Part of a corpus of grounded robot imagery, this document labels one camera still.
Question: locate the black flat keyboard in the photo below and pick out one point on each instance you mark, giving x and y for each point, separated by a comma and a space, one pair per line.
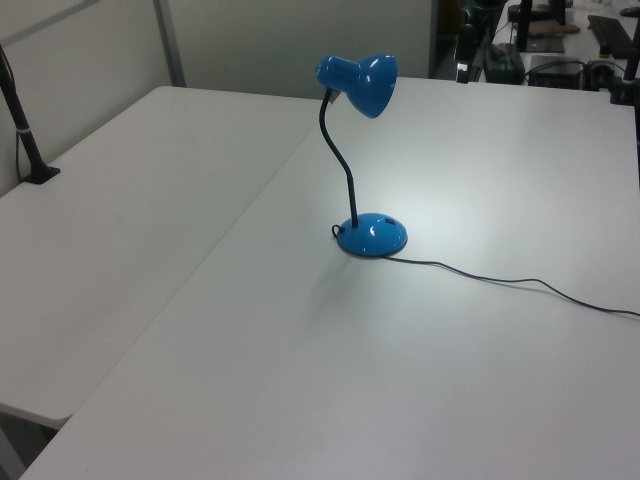
609, 31

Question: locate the black and green device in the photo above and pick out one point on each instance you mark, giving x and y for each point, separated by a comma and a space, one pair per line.
502, 62

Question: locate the blue gooseneck desk lamp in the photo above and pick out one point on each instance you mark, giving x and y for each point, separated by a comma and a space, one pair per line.
372, 239

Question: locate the brown cloth bundle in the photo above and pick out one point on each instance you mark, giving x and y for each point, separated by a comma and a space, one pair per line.
552, 29

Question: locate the black camera stand table clamp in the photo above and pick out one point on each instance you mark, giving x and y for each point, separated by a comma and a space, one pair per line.
623, 90

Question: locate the black upright pole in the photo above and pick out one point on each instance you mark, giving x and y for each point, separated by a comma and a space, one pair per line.
523, 25

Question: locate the black device with white end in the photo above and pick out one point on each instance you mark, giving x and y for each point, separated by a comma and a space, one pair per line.
465, 47

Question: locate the black box device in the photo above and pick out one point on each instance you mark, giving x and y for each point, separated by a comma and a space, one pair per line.
555, 75

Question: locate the black camera stand with foot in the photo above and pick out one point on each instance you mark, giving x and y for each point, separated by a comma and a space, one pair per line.
38, 168

